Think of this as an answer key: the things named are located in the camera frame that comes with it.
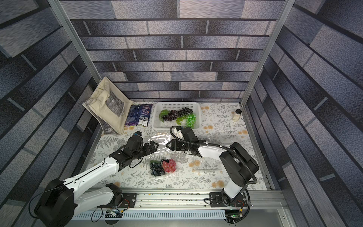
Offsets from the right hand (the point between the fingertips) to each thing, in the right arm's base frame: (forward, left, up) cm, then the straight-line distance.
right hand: (167, 145), depth 87 cm
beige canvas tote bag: (+23, +41, +11) cm, 48 cm away
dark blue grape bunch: (-13, +6, -2) cm, 14 cm away
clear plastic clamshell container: (+3, +4, +1) cm, 5 cm away
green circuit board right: (-34, -36, -10) cm, 50 cm away
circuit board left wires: (-35, +25, -8) cm, 44 cm away
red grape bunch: (-13, -2, -1) cm, 14 cm away
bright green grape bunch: (+22, -15, -3) cm, 27 cm away
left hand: (-2, +7, +2) cm, 8 cm away
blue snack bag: (+27, +26, -3) cm, 37 cm away
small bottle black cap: (+26, -49, -2) cm, 56 cm away
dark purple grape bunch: (+27, -1, -3) cm, 27 cm away
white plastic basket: (+32, +11, +1) cm, 33 cm away
